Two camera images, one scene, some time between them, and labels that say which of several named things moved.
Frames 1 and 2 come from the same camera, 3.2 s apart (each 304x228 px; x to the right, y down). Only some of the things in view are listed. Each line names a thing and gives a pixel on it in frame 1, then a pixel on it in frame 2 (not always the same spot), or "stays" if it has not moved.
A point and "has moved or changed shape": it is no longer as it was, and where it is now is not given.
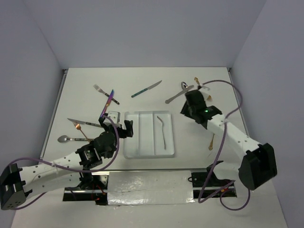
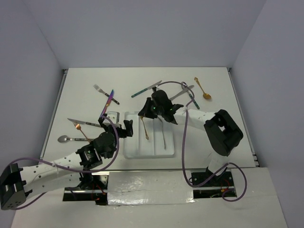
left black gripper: [128, 132] stays
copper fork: [78, 127] stays
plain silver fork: [163, 130] stays
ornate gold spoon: [211, 146] has moved or changed shape
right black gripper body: [188, 110] -> [156, 110]
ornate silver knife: [184, 91] stays
